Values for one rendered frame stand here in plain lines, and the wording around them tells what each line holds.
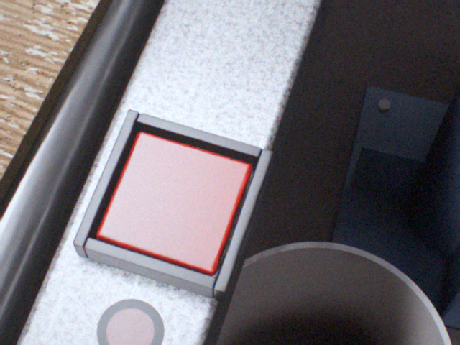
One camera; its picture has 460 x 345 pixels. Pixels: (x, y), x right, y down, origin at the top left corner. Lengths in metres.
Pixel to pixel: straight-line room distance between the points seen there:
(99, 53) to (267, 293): 0.69
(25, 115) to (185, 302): 0.12
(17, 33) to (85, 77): 0.04
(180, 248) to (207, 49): 0.12
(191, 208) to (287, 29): 0.12
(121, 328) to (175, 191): 0.07
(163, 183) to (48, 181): 0.06
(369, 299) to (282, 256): 0.15
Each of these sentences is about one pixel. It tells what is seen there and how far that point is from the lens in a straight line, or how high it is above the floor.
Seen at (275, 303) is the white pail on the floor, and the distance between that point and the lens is 1.18.
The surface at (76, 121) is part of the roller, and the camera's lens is 0.47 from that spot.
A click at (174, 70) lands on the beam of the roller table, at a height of 0.92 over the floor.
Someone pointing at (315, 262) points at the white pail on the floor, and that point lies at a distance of 1.06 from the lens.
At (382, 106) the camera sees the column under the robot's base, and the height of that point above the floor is 0.02.
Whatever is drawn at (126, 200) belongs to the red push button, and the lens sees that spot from 0.43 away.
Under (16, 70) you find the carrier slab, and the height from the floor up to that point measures 0.94.
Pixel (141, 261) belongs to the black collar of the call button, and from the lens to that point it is 0.42.
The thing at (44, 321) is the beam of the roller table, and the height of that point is 0.92.
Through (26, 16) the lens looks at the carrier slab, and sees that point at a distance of 0.49.
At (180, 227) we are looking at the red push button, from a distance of 0.43.
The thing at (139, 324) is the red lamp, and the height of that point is 0.92.
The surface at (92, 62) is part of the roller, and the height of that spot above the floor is 0.92.
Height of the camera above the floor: 1.33
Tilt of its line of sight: 65 degrees down
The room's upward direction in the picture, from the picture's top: straight up
